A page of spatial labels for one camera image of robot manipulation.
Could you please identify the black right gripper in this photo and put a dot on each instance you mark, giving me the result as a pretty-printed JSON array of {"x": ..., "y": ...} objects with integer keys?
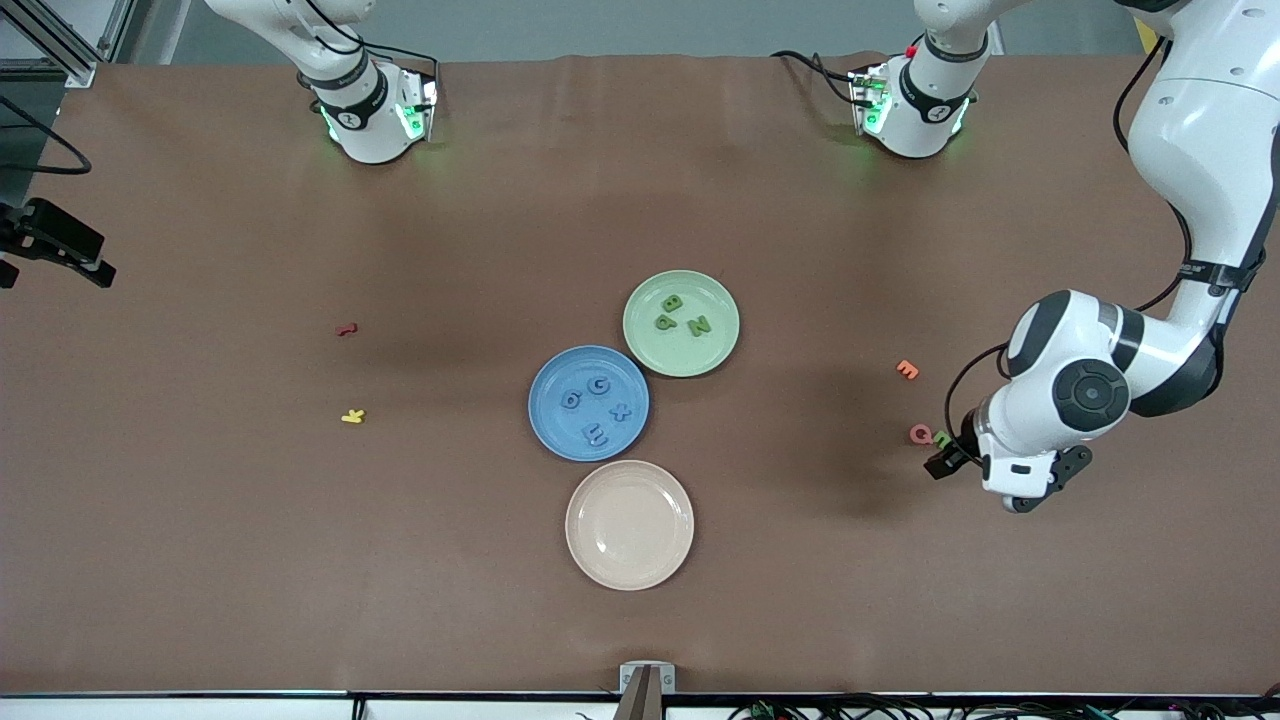
[{"x": 40, "y": 237}]

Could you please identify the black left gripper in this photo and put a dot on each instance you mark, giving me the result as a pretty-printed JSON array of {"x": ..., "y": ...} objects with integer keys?
[{"x": 962, "y": 447}]

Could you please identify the green letter N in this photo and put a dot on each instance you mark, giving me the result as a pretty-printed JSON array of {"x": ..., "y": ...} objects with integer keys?
[{"x": 698, "y": 325}]

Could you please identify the green lowercase letter q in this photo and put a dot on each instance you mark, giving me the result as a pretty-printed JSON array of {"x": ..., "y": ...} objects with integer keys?
[{"x": 672, "y": 322}]

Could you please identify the blue letter E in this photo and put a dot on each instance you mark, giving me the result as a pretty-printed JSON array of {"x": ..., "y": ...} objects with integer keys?
[{"x": 596, "y": 436}]

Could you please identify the blue letter G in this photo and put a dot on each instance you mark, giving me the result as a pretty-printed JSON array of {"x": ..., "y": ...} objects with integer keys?
[{"x": 591, "y": 386}]

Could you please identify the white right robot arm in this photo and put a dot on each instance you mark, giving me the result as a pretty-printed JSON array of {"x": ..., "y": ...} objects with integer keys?
[{"x": 372, "y": 135}]

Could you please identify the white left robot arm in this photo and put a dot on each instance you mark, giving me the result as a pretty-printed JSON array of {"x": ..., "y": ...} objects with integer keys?
[{"x": 1200, "y": 150}]

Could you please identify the pink letter Q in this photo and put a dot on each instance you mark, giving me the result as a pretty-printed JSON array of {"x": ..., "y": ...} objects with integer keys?
[{"x": 914, "y": 436}]

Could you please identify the orange letter E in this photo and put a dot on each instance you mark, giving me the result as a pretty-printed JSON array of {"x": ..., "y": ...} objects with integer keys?
[{"x": 908, "y": 369}]

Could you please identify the green round plate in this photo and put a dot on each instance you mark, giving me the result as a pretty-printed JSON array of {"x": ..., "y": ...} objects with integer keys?
[{"x": 690, "y": 355}]

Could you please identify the beige round plate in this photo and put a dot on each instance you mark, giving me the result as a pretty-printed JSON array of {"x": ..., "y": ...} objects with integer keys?
[{"x": 629, "y": 525}]

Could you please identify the brown table cover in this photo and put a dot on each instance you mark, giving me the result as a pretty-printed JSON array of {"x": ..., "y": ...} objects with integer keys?
[{"x": 200, "y": 550}]

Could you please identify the blue round plate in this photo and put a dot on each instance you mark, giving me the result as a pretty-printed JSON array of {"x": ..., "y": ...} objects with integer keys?
[{"x": 555, "y": 425}]

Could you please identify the silver aluminium frame profile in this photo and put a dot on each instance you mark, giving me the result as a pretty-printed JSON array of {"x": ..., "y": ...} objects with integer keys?
[{"x": 60, "y": 55}]

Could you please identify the grey mounting bracket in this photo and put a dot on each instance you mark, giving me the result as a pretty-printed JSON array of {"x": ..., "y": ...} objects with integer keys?
[{"x": 628, "y": 678}]

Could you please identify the grey vertical post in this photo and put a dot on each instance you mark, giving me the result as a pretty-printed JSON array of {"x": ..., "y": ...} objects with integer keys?
[{"x": 640, "y": 705}]

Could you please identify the white table edge rail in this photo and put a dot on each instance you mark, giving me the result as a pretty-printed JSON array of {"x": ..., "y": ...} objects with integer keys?
[{"x": 200, "y": 710}]

